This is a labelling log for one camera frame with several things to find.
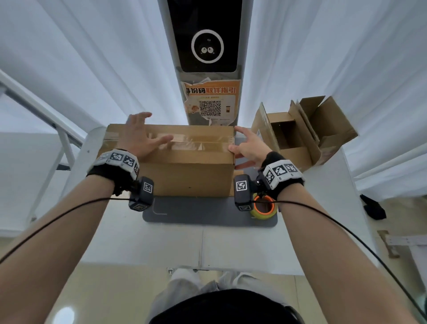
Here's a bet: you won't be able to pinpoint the person's right hand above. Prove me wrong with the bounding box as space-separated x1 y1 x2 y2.
228 126 273 170

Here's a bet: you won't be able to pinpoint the person's left hand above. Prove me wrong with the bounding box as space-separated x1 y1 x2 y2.
116 112 174 160

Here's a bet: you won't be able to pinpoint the cardboard box black print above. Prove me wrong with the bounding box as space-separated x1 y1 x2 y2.
250 101 322 173

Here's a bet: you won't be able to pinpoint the large cardboard box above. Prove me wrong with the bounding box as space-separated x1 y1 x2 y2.
98 124 244 198

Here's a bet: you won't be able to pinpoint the red print cardboard box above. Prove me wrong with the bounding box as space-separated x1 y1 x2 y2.
298 96 359 166

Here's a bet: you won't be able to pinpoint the person's right forearm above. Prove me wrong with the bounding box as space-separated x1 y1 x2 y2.
278 183 419 324

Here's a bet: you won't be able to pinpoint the person's left forearm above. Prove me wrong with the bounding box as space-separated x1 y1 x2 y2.
0 175 116 324

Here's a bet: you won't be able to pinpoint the grey scanner kiosk with poster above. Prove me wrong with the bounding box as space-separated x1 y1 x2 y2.
181 78 242 126

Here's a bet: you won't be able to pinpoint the grey scanning mat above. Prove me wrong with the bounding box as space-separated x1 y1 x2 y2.
142 0 278 228

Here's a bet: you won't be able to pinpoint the grey trousers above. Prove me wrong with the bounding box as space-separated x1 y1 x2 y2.
146 268 287 321

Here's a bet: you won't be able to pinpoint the black shirt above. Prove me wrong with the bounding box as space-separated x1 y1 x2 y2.
148 288 302 324

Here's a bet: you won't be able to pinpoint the white perforated metal bar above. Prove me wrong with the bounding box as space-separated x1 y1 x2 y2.
378 230 427 258

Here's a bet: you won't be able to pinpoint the black tracker cable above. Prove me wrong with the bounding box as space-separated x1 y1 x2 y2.
0 197 131 264
253 199 427 320

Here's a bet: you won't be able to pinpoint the white metal frame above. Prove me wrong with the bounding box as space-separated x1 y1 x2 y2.
0 68 84 227

